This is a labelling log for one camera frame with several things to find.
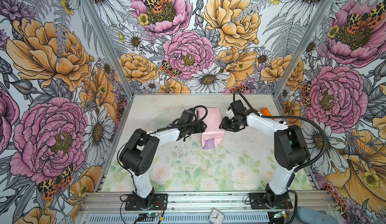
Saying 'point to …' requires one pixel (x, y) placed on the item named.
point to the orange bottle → (265, 111)
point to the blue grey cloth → (309, 216)
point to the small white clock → (216, 217)
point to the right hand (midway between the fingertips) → (222, 131)
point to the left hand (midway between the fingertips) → (202, 129)
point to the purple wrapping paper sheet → (213, 134)
